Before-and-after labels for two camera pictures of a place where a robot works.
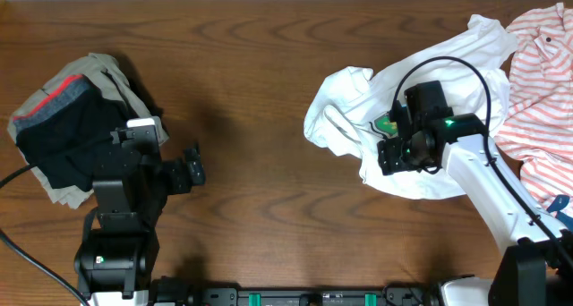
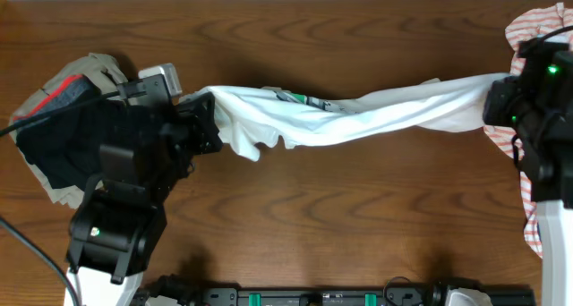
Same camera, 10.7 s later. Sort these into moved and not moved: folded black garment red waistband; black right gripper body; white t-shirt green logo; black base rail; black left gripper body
Moved: black left gripper body; black right gripper body; white t-shirt green logo
Not moved: folded black garment red waistband; black base rail
